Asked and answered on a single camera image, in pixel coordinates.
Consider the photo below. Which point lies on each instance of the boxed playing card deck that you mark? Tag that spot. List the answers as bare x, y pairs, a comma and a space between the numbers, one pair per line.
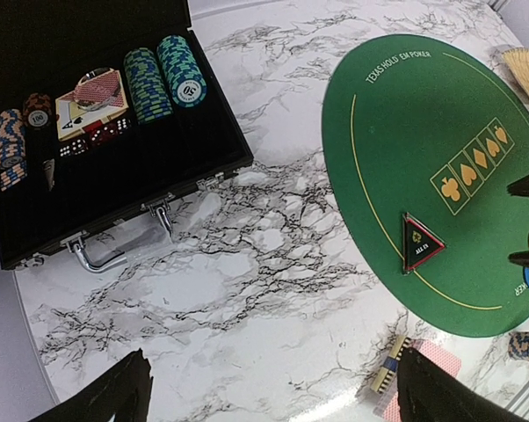
72, 121

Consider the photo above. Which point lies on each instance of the dark green chip row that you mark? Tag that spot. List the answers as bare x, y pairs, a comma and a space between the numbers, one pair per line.
149, 96

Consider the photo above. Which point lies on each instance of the red backed card deck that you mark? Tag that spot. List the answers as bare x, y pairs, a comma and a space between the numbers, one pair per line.
398, 368

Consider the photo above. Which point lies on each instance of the blue tan 10 chip stack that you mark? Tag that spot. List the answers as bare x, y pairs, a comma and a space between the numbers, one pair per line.
518, 347

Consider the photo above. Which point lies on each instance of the black poker chip case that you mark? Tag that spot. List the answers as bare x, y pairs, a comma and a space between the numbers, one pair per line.
47, 47

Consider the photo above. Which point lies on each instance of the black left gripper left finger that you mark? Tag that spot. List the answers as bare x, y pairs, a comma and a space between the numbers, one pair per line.
122, 393

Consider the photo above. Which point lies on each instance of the clear round dealer button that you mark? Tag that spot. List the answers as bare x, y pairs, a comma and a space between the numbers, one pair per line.
97, 88

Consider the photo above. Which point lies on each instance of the small silver case keys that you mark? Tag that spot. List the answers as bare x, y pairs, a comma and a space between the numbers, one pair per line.
48, 167

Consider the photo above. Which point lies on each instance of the teal 50 chip row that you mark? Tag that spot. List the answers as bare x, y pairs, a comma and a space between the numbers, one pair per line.
188, 87

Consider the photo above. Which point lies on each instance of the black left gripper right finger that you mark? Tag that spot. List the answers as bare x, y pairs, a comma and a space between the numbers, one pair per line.
436, 396

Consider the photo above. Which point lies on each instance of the green round poker mat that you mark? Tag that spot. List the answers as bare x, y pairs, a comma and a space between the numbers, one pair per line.
414, 125

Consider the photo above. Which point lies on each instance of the tan blue chip row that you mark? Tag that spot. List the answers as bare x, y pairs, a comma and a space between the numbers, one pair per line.
13, 168

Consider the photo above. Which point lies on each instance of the black triangular all-in marker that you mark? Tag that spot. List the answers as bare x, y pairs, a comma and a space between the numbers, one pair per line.
419, 243

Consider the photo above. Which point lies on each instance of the red dice set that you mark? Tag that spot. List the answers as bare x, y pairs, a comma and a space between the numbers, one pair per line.
99, 136

